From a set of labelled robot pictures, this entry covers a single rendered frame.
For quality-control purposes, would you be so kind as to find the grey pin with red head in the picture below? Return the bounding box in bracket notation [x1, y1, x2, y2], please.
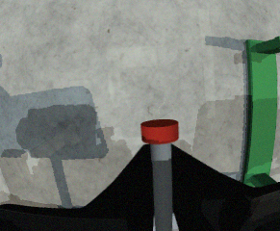
[140, 119, 179, 231]

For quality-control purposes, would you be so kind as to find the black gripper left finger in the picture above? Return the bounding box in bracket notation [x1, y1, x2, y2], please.
[0, 143, 155, 231]

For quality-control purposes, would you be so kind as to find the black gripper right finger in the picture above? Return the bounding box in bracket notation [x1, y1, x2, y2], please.
[171, 143, 280, 231]

